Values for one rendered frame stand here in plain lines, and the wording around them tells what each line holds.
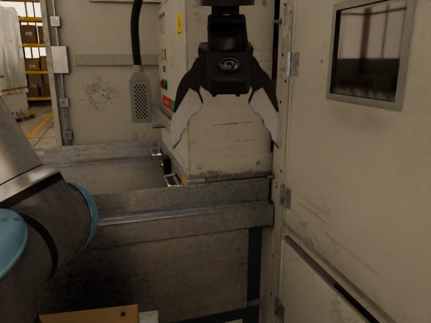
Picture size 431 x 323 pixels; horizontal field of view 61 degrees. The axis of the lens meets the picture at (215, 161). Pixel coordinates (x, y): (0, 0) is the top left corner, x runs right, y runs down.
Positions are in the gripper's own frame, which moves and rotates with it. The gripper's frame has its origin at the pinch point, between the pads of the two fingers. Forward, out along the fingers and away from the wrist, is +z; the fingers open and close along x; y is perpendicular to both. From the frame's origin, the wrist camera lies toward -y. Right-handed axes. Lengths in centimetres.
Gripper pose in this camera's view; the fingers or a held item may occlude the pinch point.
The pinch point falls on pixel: (226, 151)
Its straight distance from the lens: 50.8
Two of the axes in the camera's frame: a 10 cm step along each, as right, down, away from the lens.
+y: 0.1, -4.2, 9.1
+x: -10.0, 0.1, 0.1
